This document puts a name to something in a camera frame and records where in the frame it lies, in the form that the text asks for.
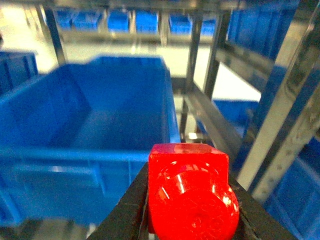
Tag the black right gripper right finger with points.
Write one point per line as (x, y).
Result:
(254, 222)

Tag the steel rack shelf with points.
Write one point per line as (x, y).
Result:
(288, 114)

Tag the blue bin middle shelf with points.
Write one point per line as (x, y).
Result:
(73, 140)

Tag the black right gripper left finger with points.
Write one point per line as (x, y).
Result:
(129, 218)

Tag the red toy block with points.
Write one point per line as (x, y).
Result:
(189, 196)

